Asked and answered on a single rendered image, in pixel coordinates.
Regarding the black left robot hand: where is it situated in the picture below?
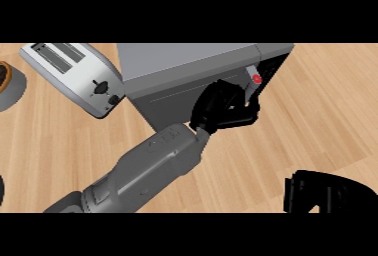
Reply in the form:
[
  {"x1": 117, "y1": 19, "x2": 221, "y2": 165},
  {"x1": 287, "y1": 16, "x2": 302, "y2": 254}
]
[{"x1": 187, "y1": 80, "x2": 261, "y2": 136}]

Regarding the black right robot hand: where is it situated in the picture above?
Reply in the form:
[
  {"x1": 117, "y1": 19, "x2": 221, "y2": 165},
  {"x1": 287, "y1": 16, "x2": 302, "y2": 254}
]
[{"x1": 281, "y1": 169, "x2": 378, "y2": 214}]

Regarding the grey microwave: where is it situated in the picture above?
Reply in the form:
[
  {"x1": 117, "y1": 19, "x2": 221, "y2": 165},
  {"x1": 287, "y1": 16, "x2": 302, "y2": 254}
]
[{"x1": 114, "y1": 43, "x2": 296, "y2": 133}]

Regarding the silver two-slot toaster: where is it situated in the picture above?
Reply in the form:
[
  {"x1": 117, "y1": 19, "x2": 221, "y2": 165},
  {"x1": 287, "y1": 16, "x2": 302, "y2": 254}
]
[{"x1": 17, "y1": 43, "x2": 126, "y2": 120}]

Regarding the grey round container brown rim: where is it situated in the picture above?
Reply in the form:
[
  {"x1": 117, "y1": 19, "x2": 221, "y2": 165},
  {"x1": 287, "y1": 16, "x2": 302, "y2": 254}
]
[{"x1": 0, "y1": 60, "x2": 29, "y2": 113}]

